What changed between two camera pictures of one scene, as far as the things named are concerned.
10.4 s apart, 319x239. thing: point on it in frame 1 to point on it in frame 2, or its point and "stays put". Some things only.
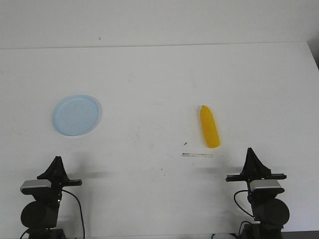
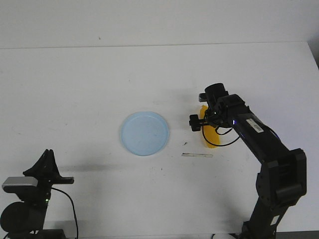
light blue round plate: [76, 115] to [144, 133]
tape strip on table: [197, 155] stays put
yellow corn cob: [211, 133] stays put
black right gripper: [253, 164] to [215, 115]
